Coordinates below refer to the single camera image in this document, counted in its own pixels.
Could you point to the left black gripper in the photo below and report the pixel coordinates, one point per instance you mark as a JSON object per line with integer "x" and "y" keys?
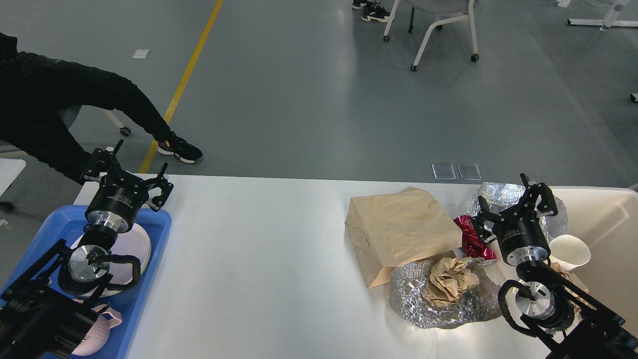
{"x": 120, "y": 194}

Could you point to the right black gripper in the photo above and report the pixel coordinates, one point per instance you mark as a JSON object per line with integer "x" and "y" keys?
{"x": 520, "y": 238}

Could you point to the pink plate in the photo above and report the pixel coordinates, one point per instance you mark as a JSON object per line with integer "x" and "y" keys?
{"x": 80, "y": 278}

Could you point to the brown paper ball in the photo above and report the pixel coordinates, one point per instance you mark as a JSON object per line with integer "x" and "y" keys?
{"x": 448, "y": 280}

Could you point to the brown paper bag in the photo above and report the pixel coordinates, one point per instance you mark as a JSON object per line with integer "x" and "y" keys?
{"x": 389, "y": 230}

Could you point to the foil tray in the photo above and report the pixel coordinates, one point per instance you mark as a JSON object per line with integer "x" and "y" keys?
{"x": 408, "y": 289}

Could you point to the pink HOME mug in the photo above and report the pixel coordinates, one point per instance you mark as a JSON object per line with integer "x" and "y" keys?
{"x": 97, "y": 336}

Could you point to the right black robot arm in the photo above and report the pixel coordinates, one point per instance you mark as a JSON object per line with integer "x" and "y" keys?
{"x": 541, "y": 303}

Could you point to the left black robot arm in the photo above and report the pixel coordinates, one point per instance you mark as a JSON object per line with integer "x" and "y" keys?
{"x": 41, "y": 320}

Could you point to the back crumpled foil container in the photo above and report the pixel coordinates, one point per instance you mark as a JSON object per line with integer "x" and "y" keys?
{"x": 500, "y": 196}

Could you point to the crushed red can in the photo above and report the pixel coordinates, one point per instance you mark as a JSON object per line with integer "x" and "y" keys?
{"x": 476, "y": 239}

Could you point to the right floor socket cover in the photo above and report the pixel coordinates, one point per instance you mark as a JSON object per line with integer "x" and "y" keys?
{"x": 469, "y": 172}

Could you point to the floor socket cover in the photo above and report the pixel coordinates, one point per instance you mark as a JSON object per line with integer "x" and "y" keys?
{"x": 469, "y": 172}
{"x": 444, "y": 171}

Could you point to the black sneaker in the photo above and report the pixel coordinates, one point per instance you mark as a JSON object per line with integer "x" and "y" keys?
{"x": 179, "y": 148}

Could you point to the left floor socket cover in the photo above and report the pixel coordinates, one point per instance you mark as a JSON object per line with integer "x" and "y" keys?
{"x": 444, "y": 171}

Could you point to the white paper cup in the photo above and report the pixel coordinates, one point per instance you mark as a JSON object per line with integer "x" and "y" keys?
{"x": 569, "y": 252}

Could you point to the crumpled brown paper scrap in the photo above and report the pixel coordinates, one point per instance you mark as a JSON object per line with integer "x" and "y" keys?
{"x": 572, "y": 278}

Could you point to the blue plastic tray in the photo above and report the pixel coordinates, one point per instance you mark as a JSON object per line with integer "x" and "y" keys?
{"x": 149, "y": 294}

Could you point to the white plastic bin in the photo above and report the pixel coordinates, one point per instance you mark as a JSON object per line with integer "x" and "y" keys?
{"x": 606, "y": 219}

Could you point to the white side table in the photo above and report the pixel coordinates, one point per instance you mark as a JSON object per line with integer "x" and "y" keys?
{"x": 9, "y": 171}

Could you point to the seated person in black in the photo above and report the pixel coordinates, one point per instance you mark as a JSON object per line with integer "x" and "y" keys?
{"x": 34, "y": 88}

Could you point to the white stand base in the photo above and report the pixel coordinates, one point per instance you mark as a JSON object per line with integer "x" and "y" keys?
{"x": 610, "y": 19}

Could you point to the black sneakers at top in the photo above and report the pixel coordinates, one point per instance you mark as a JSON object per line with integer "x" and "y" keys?
{"x": 372, "y": 11}

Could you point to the white frame office chair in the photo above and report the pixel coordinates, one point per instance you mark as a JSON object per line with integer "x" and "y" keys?
{"x": 445, "y": 12}

